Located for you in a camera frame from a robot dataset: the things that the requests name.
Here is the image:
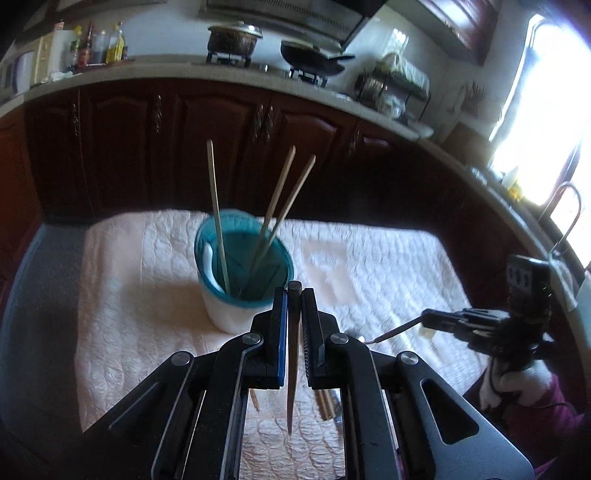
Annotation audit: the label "metal spoon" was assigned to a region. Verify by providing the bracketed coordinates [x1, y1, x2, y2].
[345, 318, 421, 345]

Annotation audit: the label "dark wooden chopstick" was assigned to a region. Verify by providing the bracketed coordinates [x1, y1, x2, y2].
[287, 281, 303, 435]

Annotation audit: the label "white handled fork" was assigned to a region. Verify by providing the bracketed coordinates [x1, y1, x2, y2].
[202, 243, 219, 291]

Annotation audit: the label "dark wood kitchen cabinets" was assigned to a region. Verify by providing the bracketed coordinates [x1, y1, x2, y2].
[1, 79, 551, 307]

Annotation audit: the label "white gloved right hand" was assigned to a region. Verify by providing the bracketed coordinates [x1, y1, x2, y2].
[479, 357, 553, 411]

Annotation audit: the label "sink faucet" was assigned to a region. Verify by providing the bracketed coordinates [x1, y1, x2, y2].
[538, 181, 583, 259]

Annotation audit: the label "pink quilted table cloth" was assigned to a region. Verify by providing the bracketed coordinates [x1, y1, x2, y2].
[73, 209, 491, 480]

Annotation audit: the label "white utensil holder teal rim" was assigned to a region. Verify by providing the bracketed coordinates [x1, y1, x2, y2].
[194, 209, 294, 334]

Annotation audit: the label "dish drying rack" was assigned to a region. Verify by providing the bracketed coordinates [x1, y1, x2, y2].
[353, 52, 432, 122]

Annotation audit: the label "black wok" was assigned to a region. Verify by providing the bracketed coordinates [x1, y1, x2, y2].
[280, 40, 356, 77]

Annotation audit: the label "gas stove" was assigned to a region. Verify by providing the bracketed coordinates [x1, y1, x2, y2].
[204, 52, 328, 88]

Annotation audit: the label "cooking pot with lid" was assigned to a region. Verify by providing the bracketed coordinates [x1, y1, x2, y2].
[207, 21, 263, 58]

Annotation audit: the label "range hood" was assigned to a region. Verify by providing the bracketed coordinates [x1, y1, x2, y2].
[201, 0, 386, 50]

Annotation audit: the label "yellow oil bottle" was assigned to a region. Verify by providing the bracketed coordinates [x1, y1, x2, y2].
[105, 21, 125, 64]

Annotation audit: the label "dark sauce bottle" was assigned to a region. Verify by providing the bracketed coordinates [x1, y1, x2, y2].
[77, 21, 94, 69]

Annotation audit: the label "white microwave oven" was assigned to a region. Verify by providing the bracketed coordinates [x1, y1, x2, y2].
[1, 30, 78, 99]

